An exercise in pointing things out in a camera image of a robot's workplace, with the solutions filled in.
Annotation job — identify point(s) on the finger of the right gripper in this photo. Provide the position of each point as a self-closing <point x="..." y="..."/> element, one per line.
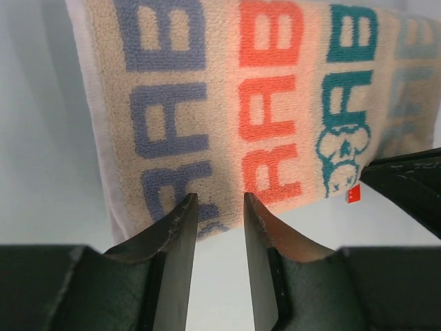
<point x="412" y="182"/>

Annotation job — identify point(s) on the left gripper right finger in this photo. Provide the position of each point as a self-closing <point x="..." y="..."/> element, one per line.
<point x="298" y="284"/>

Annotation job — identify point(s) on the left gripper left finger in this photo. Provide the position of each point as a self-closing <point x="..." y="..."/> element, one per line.
<point x="140" y="284"/>

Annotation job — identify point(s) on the rabbit print towel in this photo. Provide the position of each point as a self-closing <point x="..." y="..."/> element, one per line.
<point x="288" y="100"/>

